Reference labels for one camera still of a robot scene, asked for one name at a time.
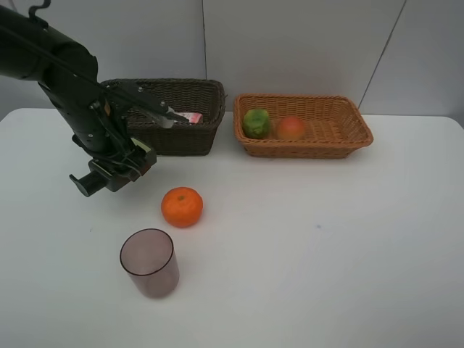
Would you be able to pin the red yellow peach fruit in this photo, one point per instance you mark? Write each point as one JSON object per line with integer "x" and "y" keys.
{"x": 290, "y": 128}

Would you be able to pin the pink lotion bottle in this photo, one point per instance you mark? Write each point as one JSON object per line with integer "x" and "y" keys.
{"x": 190, "y": 118}

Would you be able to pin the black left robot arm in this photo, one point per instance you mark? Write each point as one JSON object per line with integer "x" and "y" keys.
{"x": 67, "y": 73}

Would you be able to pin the dark brown wicker basket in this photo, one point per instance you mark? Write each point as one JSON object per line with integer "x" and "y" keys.
{"x": 206, "y": 97}

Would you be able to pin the translucent purple plastic cup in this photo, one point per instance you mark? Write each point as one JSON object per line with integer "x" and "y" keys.
{"x": 148, "y": 257}

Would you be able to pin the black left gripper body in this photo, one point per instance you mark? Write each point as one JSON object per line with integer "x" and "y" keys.
{"x": 97, "y": 115}

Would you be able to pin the light orange wicker basket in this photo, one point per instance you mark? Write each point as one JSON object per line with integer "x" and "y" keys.
{"x": 334, "y": 127}

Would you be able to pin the dark green pump bottle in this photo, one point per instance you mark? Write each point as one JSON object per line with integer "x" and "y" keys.
{"x": 94, "y": 182}

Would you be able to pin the orange mandarin fruit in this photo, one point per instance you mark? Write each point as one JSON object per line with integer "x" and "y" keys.
{"x": 182, "y": 207}

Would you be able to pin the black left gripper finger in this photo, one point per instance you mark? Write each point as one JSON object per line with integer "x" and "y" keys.
{"x": 129, "y": 166}
{"x": 163, "y": 115}

